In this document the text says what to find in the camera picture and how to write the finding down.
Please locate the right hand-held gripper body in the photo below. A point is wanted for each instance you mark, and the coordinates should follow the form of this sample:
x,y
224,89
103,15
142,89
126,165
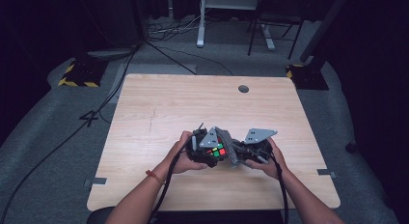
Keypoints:
x,y
257,137

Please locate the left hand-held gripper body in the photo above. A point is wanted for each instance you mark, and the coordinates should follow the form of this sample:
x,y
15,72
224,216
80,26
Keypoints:
x,y
209,138

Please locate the grey cloth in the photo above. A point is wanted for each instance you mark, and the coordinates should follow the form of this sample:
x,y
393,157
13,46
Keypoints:
x,y
228,146

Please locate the multicoloured puzzle cube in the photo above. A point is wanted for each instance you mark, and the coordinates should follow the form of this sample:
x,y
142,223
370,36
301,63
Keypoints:
x,y
217,150

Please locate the person's left hand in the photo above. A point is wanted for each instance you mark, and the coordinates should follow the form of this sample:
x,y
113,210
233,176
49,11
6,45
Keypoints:
x,y
183,161

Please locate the person's right hand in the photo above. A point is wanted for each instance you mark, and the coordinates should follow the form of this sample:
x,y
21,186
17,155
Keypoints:
x,y
273,167

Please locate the grey round table grommet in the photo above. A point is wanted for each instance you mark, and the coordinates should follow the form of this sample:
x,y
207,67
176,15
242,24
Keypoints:
x,y
243,89

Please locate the grey tape strip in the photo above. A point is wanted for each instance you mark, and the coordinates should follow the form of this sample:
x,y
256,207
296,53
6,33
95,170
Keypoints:
x,y
98,181
326,173

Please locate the yellow-black striped stand base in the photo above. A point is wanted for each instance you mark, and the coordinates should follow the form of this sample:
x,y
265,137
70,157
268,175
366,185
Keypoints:
x,y
82,72
308,77

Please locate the small black floor object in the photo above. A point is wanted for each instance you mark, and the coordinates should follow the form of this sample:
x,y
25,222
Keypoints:
x,y
351,147

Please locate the black metal chair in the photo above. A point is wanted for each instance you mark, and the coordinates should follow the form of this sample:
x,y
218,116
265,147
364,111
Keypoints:
x,y
276,14

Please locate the grey slanted pole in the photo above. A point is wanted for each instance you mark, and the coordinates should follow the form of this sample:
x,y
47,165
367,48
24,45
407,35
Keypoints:
x,y
321,31

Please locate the white desk frame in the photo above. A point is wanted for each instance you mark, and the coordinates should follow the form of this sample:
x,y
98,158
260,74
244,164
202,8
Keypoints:
x,y
201,24

